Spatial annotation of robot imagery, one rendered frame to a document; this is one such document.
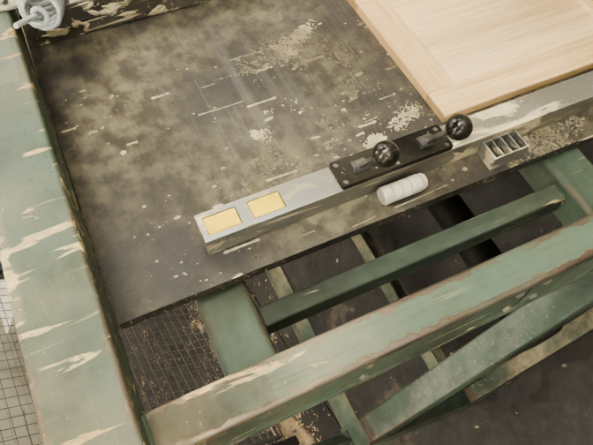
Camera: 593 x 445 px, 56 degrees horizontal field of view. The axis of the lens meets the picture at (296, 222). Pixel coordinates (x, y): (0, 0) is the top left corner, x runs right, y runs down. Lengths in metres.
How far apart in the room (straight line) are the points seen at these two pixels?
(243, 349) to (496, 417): 1.77
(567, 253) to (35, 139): 0.78
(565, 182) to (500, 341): 0.57
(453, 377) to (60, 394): 1.12
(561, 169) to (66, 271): 0.82
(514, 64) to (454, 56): 0.11
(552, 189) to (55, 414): 0.84
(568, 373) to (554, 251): 1.47
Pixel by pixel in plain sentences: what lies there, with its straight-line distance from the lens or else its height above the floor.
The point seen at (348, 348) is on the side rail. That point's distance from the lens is 0.73.
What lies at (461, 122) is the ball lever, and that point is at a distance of 0.81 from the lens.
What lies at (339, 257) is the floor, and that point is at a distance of 2.84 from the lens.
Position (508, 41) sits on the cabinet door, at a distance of 1.19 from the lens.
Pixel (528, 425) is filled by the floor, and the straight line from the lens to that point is 2.43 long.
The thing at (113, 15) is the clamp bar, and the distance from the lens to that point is 1.17.
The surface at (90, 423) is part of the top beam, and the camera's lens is 0.68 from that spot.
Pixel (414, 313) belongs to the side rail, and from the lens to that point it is 0.76.
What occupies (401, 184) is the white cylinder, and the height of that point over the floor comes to 1.41.
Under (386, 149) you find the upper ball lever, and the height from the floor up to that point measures 1.54.
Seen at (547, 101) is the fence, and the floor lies 1.16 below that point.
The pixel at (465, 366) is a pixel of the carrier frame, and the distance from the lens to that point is 1.57.
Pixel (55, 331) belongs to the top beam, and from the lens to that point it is 0.72.
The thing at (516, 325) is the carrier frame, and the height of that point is 0.79.
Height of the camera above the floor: 2.14
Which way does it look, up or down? 44 degrees down
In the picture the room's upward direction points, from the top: 88 degrees counter-clockwise
